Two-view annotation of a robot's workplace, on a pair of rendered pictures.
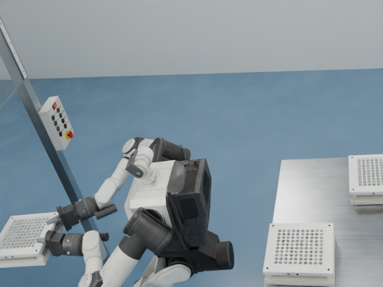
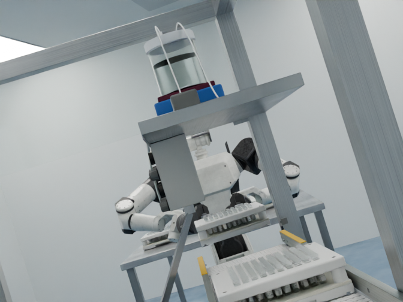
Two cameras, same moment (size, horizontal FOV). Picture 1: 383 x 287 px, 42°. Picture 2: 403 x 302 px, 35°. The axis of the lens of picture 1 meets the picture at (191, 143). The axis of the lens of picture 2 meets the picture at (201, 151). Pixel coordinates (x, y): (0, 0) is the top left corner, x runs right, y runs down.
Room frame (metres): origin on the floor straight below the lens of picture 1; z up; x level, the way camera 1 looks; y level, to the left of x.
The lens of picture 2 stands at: (2.45, 2.92, 1.23)
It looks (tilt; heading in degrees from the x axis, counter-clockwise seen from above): 1 degrees up; 251
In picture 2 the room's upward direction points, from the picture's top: 17 degrees counter-clockwise
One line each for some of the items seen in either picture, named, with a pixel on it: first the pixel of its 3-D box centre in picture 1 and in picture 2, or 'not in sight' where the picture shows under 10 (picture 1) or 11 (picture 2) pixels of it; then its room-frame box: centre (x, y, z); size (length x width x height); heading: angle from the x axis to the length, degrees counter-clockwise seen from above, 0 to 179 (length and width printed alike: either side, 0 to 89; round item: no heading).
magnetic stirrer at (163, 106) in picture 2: not in sight; (187, 107); (1.83, 1.14, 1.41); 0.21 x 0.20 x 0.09; 164
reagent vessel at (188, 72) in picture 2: not in sight; (176, 62); (1.83, 1.14, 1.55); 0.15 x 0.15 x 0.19
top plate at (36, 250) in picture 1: (24, 234); (228, 216); (1.69, 0.79, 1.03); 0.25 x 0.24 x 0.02; 163
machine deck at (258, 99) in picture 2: not in sight; (213, 117); (1.83, 1.33, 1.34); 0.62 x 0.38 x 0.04; 74
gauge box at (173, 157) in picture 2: not in sight; (177, 172); (1.91, 1.10, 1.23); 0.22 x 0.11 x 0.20; 74
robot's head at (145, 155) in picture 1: (143, 164); (197, 144); (1.51, 0.19, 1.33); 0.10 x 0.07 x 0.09; 163
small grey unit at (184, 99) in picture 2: not in sight; (186, 105); (1.91, 1.36, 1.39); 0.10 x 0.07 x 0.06; 74
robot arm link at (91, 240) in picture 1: (93, 249); (248, 199); (1.47, 0.48, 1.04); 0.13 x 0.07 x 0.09; 1
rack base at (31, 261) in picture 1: (29, 242); (232, 229); (1.69, 0.79, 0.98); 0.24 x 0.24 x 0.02; 73
